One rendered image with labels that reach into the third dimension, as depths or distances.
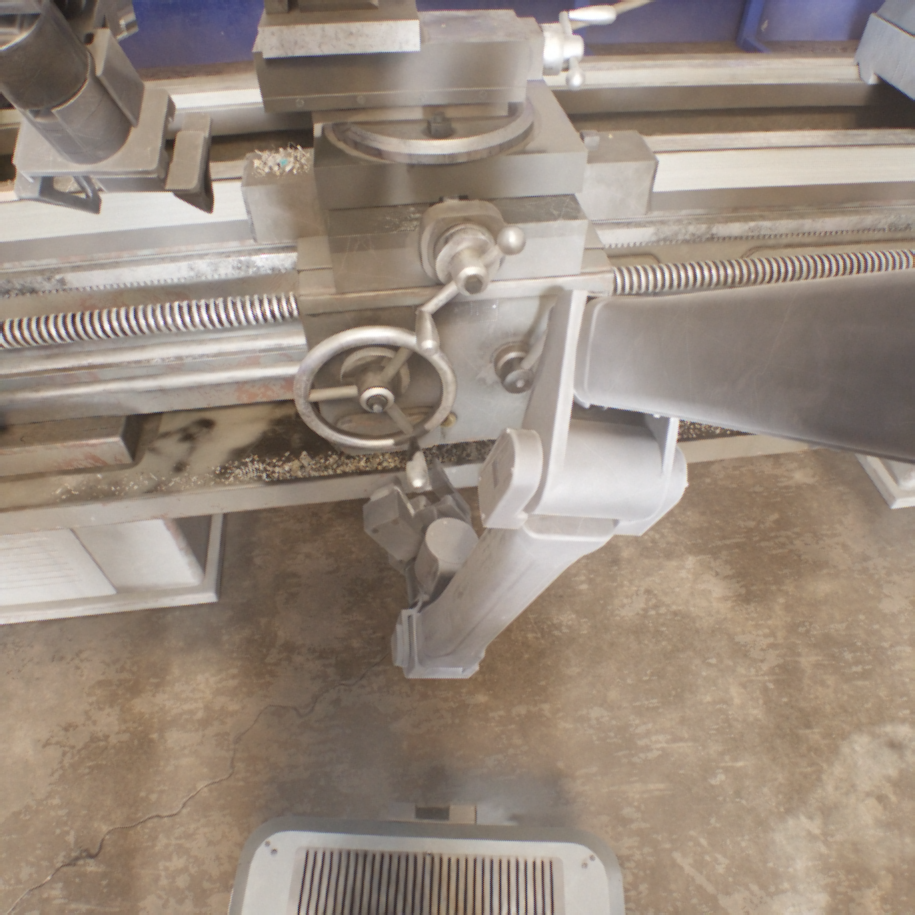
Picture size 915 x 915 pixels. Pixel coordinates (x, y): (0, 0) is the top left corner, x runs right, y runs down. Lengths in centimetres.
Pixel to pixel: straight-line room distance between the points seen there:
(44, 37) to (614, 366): 36
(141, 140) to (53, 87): 7
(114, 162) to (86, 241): 51
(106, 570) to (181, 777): 43
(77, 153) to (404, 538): 46
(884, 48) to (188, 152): 126
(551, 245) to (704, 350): 58
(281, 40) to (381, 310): 31
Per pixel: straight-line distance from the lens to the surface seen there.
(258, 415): 129
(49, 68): 49
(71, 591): 161
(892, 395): 21
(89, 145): 53
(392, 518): 71
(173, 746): 144
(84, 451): 128
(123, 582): 156
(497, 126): 87
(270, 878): 106
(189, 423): 131
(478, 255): 75
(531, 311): 90
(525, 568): 47
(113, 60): 53
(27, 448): 131
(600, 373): 35
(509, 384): 91
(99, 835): 145
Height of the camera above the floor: 128
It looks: 49 degrees down
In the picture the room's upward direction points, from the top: straight up
